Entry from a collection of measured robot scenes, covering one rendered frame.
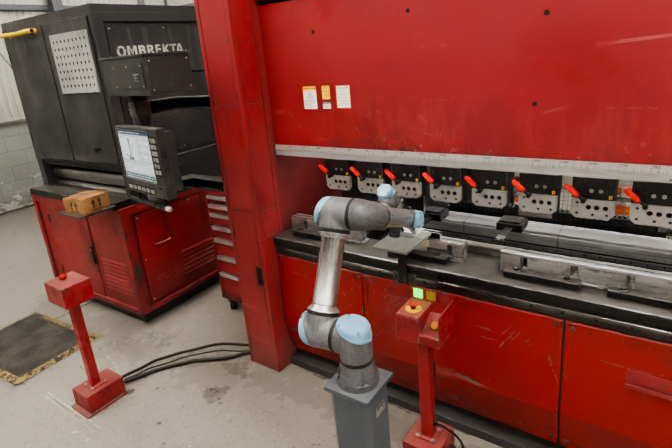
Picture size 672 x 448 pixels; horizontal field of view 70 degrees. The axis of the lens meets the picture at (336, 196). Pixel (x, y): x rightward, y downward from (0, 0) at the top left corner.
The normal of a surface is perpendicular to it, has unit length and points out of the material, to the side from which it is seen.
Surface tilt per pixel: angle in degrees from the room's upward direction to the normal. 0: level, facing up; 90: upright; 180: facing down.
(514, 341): 90
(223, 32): 90
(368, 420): 90
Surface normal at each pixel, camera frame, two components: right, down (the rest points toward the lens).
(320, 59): -0.58, 0.29
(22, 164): 0.83, 0.10
